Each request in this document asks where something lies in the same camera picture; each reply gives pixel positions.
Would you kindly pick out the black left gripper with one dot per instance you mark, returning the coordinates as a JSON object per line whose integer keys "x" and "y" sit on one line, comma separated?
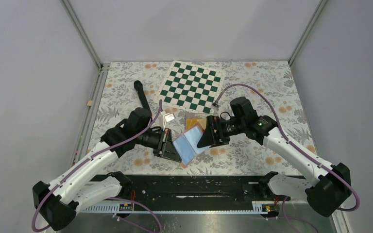
{"x": 169, "y": 150}

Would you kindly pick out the aluminium frame post right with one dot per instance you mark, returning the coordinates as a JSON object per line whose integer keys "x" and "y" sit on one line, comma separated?
{"x": 310, "y": 26}

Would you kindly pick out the aluminium frame post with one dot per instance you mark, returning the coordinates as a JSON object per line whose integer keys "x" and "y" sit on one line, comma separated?
{"x": 310, "y": 26}
{"x": 82, "y": 33}

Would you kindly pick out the aluminium frame post left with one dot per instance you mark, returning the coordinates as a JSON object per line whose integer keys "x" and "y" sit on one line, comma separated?
{"x": 82, "y": 33}

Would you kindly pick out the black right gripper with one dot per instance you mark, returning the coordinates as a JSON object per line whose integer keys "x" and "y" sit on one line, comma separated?
{"x": 209, "y": 137}

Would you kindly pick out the yellow credit cards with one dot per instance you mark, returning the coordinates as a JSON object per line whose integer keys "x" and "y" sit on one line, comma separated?
{"x": 192, "y": 122}

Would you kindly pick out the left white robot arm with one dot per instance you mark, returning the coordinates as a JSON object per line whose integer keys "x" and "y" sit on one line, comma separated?
{"x": 59, "y": 201}

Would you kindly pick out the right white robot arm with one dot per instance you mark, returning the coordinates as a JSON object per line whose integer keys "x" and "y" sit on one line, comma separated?
{"x": 325, "y": 186}

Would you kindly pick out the black marker orange cap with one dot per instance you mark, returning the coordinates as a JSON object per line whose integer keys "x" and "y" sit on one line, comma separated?
{"x": 138, "y": 86}

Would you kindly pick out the clear acrylic card box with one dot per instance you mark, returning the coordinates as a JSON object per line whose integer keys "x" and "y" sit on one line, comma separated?
{"x": 195, "y": 115}

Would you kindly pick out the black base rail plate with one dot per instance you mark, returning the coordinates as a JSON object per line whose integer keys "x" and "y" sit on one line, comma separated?
{"x": 197, "y": 193}

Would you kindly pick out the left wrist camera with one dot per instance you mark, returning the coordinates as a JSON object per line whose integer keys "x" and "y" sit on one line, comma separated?
{"x": 166, "y": 118}

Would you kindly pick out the tan leather card holder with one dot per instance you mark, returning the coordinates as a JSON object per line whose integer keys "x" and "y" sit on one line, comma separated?
{"x": 186, "y": 144}

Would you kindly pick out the green white checkerboard mat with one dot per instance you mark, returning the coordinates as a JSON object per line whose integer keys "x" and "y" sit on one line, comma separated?
{"x": 190, "y": 87}

